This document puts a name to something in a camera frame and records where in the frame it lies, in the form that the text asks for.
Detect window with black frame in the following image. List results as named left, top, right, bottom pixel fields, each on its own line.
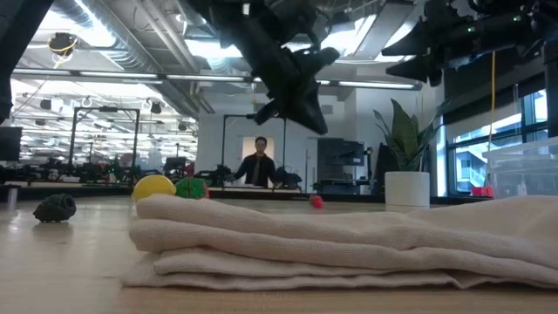
left=446, top=89, right=558, bottom=195

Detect person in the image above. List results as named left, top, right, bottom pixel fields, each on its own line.
left=233, top=136, right=280, bottom=189

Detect snake plant in white pot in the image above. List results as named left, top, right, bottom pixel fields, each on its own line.
left=372, top=98, right=453, bottom=214

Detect red tomato with green top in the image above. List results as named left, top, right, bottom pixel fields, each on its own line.
left=174, top=177, right=211, bottom=201

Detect black round ceiling fixture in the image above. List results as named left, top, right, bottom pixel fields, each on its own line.
left=46, top=31, right=79, bottom=58

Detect wooden work table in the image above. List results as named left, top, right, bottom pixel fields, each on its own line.
left=208, top=186, right=303, bottom=195

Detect black monitor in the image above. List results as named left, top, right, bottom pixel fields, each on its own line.
left=316, top=137, right=366, bottom=167
left=0, top=126, right=23, bottom=162

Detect clear plastic tupperware container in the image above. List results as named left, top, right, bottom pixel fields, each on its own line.
left=481, top=135, right=558, bottom=200

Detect yellow lemon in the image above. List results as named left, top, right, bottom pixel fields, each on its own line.
left=131, top=174, right=178, bottom=202

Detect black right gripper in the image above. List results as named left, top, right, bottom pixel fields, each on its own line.
left=382, top=11, right=547, bottom=87

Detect dark blackberry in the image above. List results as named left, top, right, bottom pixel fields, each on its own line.
left=32, top=193, right=78, bottom=223

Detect silver ventilation duct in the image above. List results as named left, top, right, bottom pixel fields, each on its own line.
left=51, top=0, right=201, bottom=119

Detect long ceiling light bar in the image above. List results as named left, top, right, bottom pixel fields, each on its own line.
left=11, top=68, right=422, bottom=91

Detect yellow hanging cable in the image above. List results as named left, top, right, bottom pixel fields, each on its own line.
left=490, top=51, right=498, bottom=147

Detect black background robot arms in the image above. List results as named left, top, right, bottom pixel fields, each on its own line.
left=204, top=165, right=236, bottom=187

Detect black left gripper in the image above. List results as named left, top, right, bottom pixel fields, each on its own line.
left=208, top=3, right=341, bottom=135

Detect folded beige cloth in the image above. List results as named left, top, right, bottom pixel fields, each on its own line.
left=120, top=194, right=558, bottom=292

